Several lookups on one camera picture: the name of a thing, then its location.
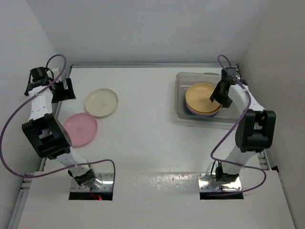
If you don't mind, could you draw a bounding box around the yellow plate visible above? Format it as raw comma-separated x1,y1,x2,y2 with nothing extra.
185,102,222,114
185,83,222,113

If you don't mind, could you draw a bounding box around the purple plate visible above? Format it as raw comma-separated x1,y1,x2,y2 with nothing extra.
187,108,219,117

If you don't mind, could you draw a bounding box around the pink plate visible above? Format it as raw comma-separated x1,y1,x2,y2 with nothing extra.
63,113,98,147

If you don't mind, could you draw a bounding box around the cream plate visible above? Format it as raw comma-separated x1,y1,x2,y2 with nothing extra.
84,88,119,118

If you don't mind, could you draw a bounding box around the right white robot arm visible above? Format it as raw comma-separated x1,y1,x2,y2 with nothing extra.
210,67,276,183

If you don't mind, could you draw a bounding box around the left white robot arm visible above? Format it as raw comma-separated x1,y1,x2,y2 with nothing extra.
21,67,97,189

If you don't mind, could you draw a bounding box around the clear plastic bin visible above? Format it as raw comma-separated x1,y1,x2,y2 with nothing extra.
174,72,240,126

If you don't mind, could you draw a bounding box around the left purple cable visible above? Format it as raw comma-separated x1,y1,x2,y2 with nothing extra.
0,54,116,191

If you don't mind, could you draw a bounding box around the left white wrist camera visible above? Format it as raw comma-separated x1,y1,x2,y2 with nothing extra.
51,67,61,78

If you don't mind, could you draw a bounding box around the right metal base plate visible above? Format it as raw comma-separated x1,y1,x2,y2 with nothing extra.
197,173,242,193

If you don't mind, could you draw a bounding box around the metal base plate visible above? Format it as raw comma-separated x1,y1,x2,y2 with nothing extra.
68,170,114,193
197,173,242,193

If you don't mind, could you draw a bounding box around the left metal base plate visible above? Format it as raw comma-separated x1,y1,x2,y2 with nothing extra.
68,170,114,193

